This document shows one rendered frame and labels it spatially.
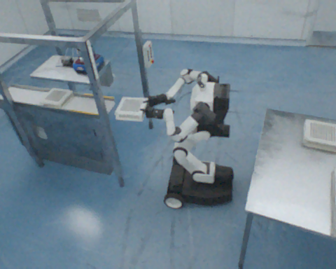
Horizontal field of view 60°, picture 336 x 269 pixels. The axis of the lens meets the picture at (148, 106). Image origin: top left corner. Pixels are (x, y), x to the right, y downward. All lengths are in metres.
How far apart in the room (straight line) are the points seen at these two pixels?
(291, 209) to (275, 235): 0.94
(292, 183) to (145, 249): 1.43
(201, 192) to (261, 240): 0.65
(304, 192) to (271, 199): 0.23
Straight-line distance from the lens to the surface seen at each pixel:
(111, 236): 3.08
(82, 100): 3.05
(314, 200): 2.27
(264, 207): 2.14
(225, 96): 2.30
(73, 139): 3.30
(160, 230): 3.03
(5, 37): 2.74
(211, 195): 3.03
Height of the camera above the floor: 2.65
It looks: 38 degrees down
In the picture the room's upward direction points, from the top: 8 degrees counter-clockwise
